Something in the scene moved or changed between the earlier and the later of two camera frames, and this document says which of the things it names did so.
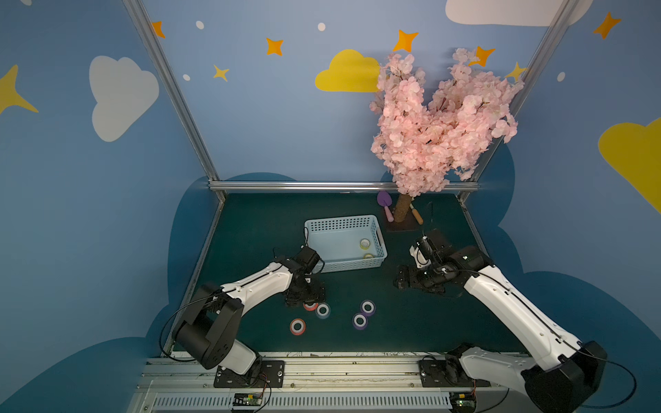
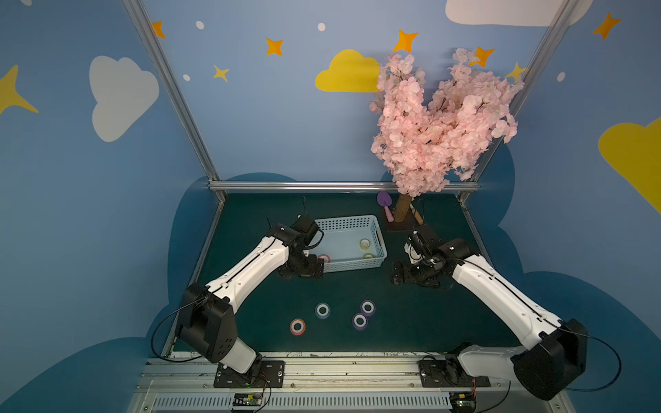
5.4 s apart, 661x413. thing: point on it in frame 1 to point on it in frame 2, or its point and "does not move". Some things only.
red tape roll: [297, 326] does not move
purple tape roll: [371, 311] does not move
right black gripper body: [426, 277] does not move
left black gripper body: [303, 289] to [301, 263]
